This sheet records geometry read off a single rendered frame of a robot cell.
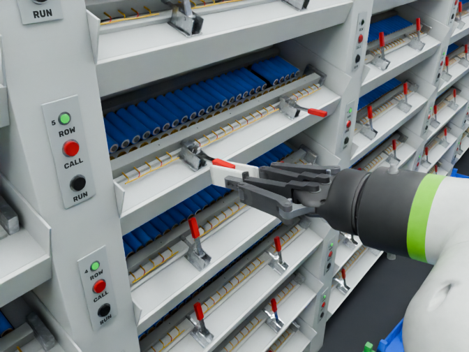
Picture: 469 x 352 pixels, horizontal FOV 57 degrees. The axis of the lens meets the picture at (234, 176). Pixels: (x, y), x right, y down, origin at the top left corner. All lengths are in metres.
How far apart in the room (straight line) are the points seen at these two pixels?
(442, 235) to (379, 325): 1.28
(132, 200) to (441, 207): 0.37
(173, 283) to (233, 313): 0.25
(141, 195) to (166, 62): 0.18
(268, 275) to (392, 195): 0.63
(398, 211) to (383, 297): 1.36
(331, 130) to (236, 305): 0.45
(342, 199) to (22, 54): 0.35
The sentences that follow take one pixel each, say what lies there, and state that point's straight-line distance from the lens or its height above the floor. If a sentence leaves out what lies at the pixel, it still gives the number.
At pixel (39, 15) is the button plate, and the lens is 0.46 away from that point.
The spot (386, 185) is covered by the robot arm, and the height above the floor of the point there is 0.99.
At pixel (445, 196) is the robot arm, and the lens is 0.46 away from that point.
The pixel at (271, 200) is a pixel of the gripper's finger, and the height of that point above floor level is 0.94.
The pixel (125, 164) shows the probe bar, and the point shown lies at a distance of 0.61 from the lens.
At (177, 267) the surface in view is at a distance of 0.77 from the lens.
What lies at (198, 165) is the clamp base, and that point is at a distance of 0.65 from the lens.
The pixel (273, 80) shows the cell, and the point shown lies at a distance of 0.92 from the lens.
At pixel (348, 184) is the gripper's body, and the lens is 0.50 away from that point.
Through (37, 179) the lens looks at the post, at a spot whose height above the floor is 1.00.
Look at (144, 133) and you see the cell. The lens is 0.68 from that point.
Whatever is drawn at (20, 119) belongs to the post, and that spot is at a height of 1.06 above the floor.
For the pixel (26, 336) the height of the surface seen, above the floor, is 0.75.
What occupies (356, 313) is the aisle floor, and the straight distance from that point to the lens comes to 1.73.
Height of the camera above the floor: 1.22
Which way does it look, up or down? 29 degrees down
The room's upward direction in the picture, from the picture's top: straight up
